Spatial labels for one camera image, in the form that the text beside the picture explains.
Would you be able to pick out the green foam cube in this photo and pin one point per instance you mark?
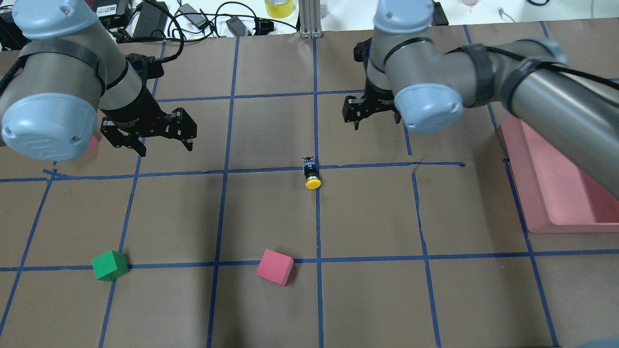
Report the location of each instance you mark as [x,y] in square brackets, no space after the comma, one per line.
[109,266]

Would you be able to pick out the small black power brick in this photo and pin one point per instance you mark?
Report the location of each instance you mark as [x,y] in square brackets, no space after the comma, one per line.
[237,27]

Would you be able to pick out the pink plastic bin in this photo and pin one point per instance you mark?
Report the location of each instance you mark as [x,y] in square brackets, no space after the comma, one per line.
[555,195]

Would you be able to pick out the small pink foam block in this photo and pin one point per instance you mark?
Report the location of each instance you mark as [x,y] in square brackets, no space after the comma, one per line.
[94,142]

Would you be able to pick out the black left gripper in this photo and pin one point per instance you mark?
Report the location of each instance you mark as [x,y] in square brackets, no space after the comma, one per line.
[137,109]

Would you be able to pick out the black power adapter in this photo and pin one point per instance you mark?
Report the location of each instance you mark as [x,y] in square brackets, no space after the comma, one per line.
[151,20]

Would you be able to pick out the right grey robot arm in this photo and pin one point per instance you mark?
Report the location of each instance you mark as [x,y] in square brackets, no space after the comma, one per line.
[575,111]

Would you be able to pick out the yellow tape roll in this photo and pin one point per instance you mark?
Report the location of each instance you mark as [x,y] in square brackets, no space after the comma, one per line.
[279,8]

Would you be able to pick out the pink foam cube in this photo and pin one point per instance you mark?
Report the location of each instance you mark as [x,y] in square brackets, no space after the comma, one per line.
[275,267]

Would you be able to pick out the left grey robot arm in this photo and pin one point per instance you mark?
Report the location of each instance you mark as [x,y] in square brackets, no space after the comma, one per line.
[71,78]

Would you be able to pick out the aluminium profile post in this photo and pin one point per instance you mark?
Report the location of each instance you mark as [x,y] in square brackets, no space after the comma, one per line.
[309,14]

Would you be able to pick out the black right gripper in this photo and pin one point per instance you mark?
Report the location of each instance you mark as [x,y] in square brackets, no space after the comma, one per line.
[375,100]

